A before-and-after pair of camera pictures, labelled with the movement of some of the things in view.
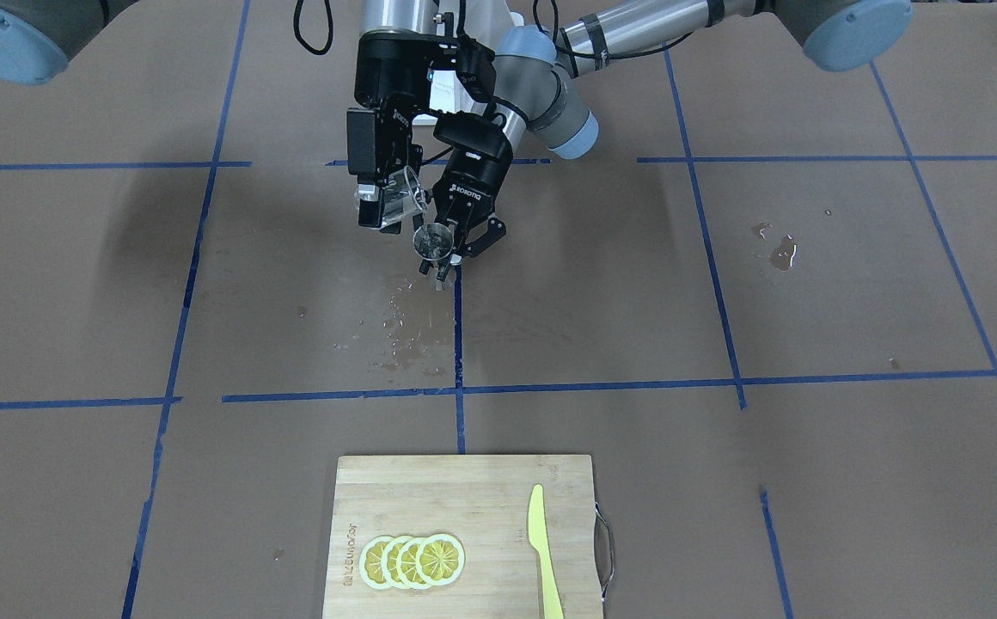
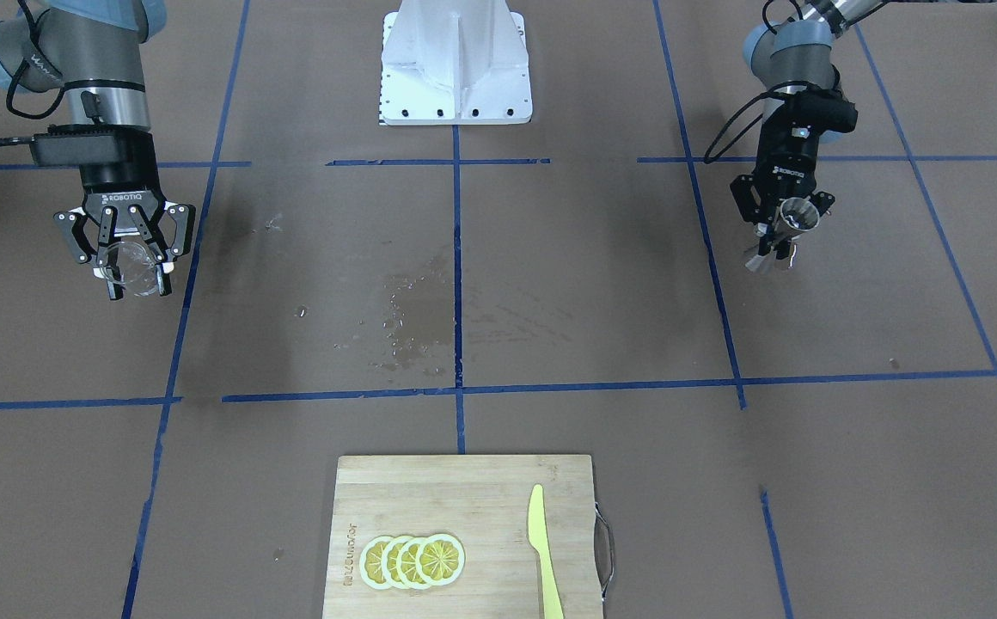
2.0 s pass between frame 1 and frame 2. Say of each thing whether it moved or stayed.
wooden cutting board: stayed
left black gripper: moved
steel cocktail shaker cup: moved
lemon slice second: stayed
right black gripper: moved
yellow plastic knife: stayed
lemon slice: stayed
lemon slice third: stayed
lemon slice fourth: stayed
